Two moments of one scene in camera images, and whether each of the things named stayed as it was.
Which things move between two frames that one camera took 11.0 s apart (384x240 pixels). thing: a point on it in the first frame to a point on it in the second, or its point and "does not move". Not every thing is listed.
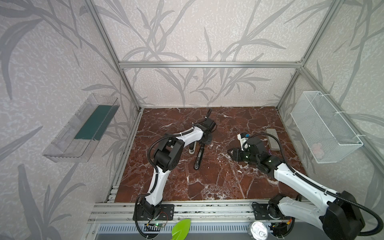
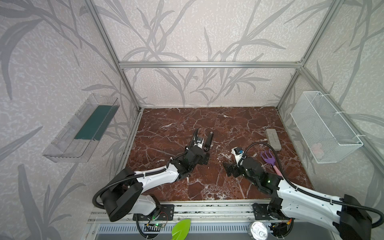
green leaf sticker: x=180 y=231 does not move
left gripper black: x=208 y=120 to x=199 y=147
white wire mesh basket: x=327 y=135 does not move
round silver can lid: x=259 y=231 does not move
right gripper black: x=239 y=154 to x=235 y=169
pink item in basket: x=317 y=151 does not move
